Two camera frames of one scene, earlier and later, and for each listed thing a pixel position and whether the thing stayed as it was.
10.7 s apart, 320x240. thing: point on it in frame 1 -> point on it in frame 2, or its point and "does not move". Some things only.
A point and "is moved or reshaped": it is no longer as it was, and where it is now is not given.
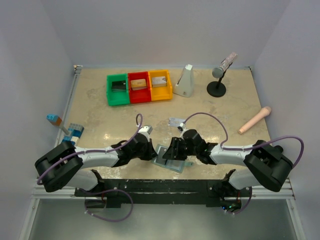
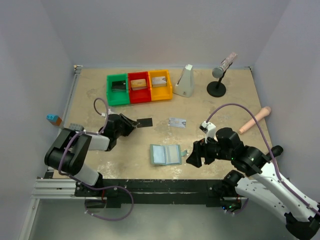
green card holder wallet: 177,165 is moved or reshaped
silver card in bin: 159,81 does not move
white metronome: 185,86 does not move
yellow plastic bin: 162,93 does not move
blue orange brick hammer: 56,120 does not move
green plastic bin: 117,97 does not move
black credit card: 159,159 -> 145,122
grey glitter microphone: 217,72 does not move
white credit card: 175,122 does not move
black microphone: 277,150 does not move
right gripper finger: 173,151 -> 199,151
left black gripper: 151,151 -> 130,124
